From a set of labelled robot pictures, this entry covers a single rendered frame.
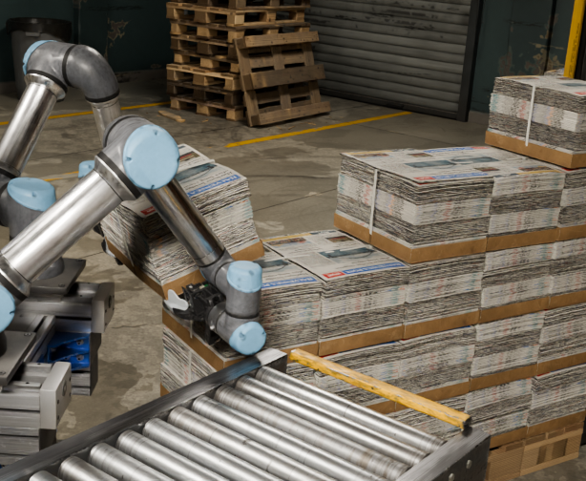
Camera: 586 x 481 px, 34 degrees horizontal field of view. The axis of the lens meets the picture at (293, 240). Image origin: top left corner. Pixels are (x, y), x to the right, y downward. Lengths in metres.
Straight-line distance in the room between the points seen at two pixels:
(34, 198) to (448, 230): 1.13
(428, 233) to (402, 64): 7.62
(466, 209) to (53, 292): 1.16
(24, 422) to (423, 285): 1.21
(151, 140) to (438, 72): 8.29
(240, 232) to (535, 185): 0.97
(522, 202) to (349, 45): 7.80
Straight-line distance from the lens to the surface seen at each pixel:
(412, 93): 10.17
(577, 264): 3.17
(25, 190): 2.42
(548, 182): 2.94
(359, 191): 2.81
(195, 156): 2.54
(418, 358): 2.80
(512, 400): 3.17
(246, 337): 2.05
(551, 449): 3.43
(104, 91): 2.60
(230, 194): 2.32
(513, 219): 2.88
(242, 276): 2.02
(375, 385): 1.96
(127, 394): 3.66
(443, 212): 2.68
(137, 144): 1.81
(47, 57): 2.64
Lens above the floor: 1.68
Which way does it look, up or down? 18 degrees down
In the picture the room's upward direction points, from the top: 4 degrees clockwise
